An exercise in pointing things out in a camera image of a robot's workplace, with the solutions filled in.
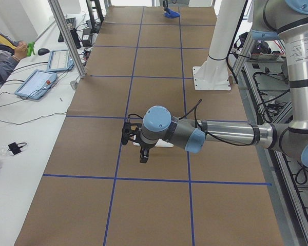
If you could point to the black computer mouse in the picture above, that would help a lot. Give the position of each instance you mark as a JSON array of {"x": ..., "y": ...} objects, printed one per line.
[{"x": 42, "y": 51}]

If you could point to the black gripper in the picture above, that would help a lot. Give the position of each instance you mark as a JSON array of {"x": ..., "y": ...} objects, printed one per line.
[{"x": 146, "y": 146}]

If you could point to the green spray bottle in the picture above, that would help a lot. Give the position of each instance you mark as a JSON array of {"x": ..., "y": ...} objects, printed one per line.
[{"x": 30, "y": 50}]

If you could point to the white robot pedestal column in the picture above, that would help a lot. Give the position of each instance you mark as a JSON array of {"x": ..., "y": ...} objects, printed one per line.
[{"x": 213, "y": 73}]

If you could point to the blue microfibre towel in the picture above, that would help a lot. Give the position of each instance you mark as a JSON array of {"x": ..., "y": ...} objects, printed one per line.
[{"x": 170, "y": 13}]

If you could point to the aluminium frame post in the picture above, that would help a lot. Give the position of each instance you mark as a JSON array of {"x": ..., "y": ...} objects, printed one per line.
[{"x": 62, "y": 25}]

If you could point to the near blue teach pendant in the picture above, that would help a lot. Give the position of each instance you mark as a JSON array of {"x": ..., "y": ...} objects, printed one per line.
[{"x": 36, "y": 85}]

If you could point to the person seated at table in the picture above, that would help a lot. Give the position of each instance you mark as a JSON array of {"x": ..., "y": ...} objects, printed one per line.
[{"x": 11, "y": 53}]

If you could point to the small black clip device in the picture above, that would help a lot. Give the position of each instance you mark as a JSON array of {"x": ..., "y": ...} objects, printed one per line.
[{"x": 15, "y": 148}]

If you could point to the blue teach pendant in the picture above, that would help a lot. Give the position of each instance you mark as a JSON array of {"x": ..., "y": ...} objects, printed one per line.
[
  {"x": 36, "y": 85},
  {"x": 59, "y": 61}
]

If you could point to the black power brick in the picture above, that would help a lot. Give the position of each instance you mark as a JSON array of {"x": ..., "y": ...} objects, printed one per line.
[{"x": 87, "y": 37}]

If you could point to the far blue teach pendant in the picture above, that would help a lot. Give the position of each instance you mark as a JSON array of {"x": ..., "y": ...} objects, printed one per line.
[{"x": 59, "y": 61}]

